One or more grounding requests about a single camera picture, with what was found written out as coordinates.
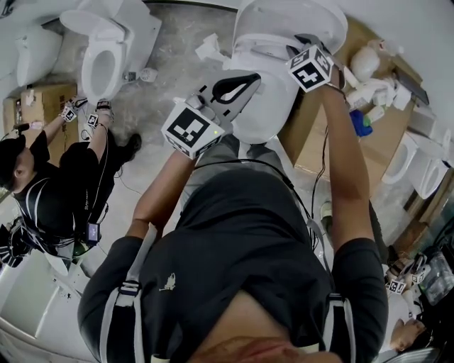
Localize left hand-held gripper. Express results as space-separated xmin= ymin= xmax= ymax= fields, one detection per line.
xmin=161 ymin=72 xmax=262 ymax=160

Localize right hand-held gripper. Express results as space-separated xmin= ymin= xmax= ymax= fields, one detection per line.
xmin=286 ymin=33 xmax=338 ymax=94

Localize person's right forearm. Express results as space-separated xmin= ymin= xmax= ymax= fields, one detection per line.
xmin=317 ymin=83 xmax=375 ymax=249

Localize person's left forearm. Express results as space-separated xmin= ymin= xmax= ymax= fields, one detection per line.
xmin=126 ymin=154 xmax=199 ymax=238

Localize crumpled white paper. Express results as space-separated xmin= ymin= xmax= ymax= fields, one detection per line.
xmin=195 ymin=33 xmax=231 ymax=65

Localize white tube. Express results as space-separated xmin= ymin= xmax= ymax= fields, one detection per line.
xmin=342 ymin=67 xmax=359 ymax=88

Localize white round bag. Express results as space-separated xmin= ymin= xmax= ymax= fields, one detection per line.
xmin=350 ymin=45 xmax=380 ymax=81

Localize person's grey trousers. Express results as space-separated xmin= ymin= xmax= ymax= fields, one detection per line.
xmin=179 ymin=133 xmax=295 ymax=217

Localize large brown cardboard box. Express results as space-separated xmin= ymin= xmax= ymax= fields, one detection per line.
xmin=278 ymin=16 xmax=430 ymax=199

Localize blue cloth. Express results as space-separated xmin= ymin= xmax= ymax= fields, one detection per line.
xmin=349 ymin=109 xmax=374 ymax=138

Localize white paper pad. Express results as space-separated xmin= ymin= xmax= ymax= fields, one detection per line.
xmin=392 ymin=83 xmax=412 ymax=111

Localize dark metal bar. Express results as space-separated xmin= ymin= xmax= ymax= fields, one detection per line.
xmin=393 ymin=65 xmax=430 ymax=106

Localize person's torso in black shirt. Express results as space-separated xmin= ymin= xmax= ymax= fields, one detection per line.
xmin=77 ymin=169 xmax=389 ymax=363

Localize brown printed cardboard box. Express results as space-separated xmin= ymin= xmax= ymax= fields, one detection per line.
xmin=2 ymin=83 xmax=79 ymax=167

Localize pack of plastic water bottles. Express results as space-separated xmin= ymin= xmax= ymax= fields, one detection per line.
xmin=423 ymin=253 xmax=454 ymax=306

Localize black cable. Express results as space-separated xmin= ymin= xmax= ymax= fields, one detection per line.
xmin=310 ymin=120 xmax=331 ymax=220

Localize grey harness strap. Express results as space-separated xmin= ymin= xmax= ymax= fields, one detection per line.
xmin=306 ymin=218 xmax=358 ymax=359
xmin=98 ymin=223 xmax=159 ymax=363

